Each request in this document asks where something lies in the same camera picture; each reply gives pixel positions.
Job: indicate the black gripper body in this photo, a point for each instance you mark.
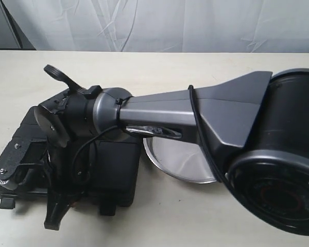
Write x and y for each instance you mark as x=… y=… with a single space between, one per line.
x=67 y=121

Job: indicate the black plastic tool case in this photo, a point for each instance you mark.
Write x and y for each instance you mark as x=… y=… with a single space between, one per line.
x=113 y=171

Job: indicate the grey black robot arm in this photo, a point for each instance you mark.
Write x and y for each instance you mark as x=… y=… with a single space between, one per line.
x=252 y=130

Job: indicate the round stainless steel pan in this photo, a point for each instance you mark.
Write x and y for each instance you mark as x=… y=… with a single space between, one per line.
x=180 y=160

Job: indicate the white backdrop curtain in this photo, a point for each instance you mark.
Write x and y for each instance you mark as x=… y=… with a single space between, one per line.
x=155 y=26

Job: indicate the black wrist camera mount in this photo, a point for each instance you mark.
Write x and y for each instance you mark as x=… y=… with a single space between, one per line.
x=23 y=154

